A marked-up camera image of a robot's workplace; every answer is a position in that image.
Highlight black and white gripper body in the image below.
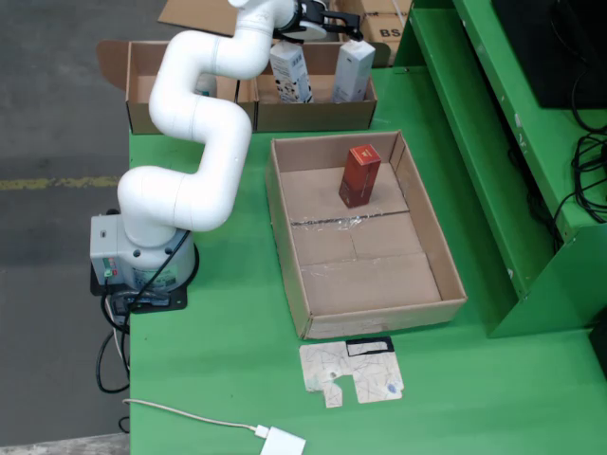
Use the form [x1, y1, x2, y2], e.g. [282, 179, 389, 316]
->
[273, 0, 333, 45]

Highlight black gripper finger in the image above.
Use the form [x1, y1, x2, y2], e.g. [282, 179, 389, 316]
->
[322, 11, 365, 43]

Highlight white d'Alba carton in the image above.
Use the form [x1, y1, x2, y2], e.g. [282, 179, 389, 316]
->
[331, 39, 377, 104]

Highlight grey robot base box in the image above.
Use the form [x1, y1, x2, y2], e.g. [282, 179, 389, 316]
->
[89, 213, 138, 288]

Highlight cardboard carton BS print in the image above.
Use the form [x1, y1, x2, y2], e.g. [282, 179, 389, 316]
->
[362, 12, 405, 54]

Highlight divided cardboard box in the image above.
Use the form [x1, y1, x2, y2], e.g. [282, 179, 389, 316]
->
[96, 40, 391, 135]

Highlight open cardboard tray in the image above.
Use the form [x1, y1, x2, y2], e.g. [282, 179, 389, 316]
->
[264, 130, 469, 341]

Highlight flattened printed cardboard piece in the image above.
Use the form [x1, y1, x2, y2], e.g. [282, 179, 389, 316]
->
[298, 336, 407, 410]

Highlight white black printed carton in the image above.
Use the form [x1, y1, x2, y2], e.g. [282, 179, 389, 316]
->
[268, 40, 315, 104]

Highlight white bottle teal label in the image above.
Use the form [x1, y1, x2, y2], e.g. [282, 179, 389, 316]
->
[194, 73, 219, 99]

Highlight red carton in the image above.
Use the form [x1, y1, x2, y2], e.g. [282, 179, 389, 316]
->
[338, 144, 383, 209]

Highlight green metal shelf unit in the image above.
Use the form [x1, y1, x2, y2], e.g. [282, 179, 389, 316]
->
[393, 0, 607, 338]

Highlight white adapter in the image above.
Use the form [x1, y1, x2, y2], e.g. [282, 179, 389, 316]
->
[255, 425, 307, 455]

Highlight strapped cardboard carton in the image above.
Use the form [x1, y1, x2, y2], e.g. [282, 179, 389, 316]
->
[326, 0, 413, 43]

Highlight black cable tangle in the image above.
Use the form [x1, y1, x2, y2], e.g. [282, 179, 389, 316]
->
[549, 61, 607, 252]

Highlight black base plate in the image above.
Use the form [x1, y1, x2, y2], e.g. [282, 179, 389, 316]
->
[89, 263, 189, 315]

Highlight thin white cable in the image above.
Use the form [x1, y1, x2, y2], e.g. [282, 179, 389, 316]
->
[104, 298, 132, 373]

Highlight black power cables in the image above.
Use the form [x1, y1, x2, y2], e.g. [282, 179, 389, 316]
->
[96, 302, 132, 432]

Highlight white adapter cable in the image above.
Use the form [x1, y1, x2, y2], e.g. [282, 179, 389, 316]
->
[121, 397, 267, 435]

